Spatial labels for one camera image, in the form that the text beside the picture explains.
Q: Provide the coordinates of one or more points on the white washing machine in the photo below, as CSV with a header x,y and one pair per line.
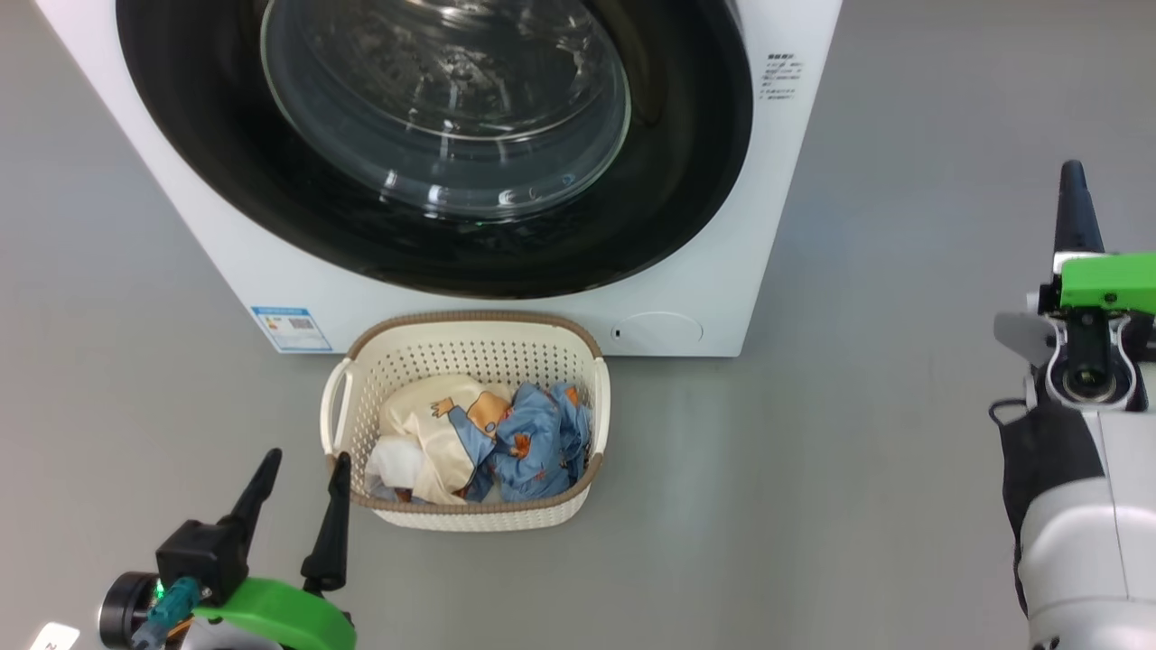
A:
x,y
506,311

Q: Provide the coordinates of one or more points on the round filter cover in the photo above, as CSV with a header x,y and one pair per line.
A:
x,y
659,332

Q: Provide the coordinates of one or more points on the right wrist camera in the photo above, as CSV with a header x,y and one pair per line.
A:
x,y
1088,375

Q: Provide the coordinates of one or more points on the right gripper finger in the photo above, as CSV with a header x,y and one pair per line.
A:
x,y
1076,221

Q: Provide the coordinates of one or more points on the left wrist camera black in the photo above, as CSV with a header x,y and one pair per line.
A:
x,y
126,609

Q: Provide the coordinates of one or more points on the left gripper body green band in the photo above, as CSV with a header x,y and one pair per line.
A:
x,y
212,560

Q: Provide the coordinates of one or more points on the cream perforated laundry basket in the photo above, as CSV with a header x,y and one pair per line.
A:
x,y
470,348

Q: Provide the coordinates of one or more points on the black glass washing machine door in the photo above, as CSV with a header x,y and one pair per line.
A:
x,y
433,244

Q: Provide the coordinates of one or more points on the cream cartoon print garment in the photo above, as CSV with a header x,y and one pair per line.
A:
x,y
424,415

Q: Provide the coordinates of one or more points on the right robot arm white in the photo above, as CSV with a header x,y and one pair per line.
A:
x,y
1084,542

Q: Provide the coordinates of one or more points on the white garment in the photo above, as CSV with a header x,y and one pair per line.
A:
x,y
396,465

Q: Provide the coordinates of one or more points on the blue patterned garment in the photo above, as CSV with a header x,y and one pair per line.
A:
x,y
537,442

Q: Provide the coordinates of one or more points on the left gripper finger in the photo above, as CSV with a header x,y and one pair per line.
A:
x,y
331,533
257,492

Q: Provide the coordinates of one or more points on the blue energy label sticker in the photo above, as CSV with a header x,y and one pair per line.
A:
x,y
291,329

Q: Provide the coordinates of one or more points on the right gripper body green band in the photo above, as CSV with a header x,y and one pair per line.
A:
x,y
1111,282

